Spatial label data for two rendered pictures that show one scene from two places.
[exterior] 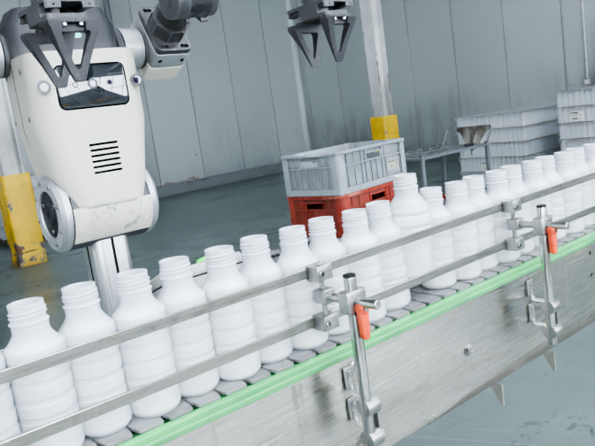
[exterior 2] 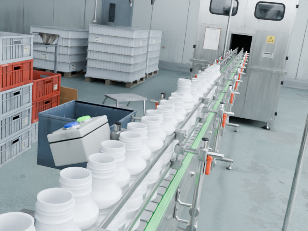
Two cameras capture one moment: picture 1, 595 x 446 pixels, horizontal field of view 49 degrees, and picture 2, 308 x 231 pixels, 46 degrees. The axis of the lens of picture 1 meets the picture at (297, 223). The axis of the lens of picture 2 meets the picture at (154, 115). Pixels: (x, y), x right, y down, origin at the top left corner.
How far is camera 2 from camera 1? 0.58 m
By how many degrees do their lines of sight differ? 38
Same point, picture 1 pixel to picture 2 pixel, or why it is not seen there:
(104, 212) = not seen: outside the picture
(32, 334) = (111, 183)
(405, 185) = (187, 85)
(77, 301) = (120, 156)
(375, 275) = not seen: hidden behind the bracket
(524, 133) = (68, 42)
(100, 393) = (122, 221)
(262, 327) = not seen: hidden behind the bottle
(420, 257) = (186, 126)
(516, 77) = (58, 8)
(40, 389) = (113, 224)
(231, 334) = (154, 173)
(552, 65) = (78, 7)
